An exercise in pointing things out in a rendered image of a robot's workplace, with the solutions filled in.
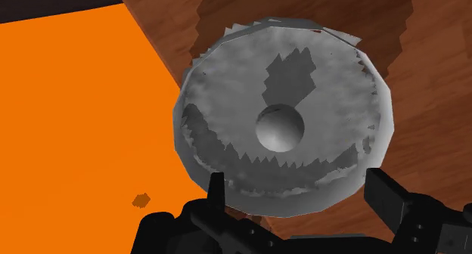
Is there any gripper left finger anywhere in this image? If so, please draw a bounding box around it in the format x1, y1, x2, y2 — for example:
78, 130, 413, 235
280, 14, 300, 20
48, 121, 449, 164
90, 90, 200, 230
129, 172, 285, 254

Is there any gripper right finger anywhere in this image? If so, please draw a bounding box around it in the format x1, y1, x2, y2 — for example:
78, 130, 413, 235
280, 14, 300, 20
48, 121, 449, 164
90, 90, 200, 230
363, 167, 472, 254

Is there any brown wooden table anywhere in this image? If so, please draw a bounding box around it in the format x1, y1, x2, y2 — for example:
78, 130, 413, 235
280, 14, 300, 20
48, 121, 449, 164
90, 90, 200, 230
115, 0, 472, 243

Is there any grey round pot lid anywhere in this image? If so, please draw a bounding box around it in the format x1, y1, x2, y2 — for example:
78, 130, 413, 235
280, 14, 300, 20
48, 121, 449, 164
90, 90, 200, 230
172, 17, 395, 218

